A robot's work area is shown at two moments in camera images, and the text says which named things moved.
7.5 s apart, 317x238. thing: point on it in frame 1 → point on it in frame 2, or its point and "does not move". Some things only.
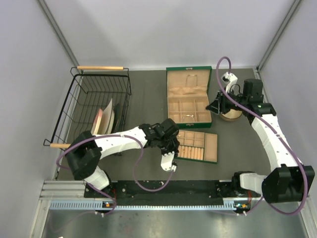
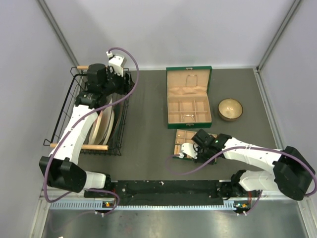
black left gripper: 176,144 → 126,85
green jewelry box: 188,90 does not move
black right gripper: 219,105 → 199,159
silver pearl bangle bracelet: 188,115 does not move
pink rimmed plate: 97,121 does not move
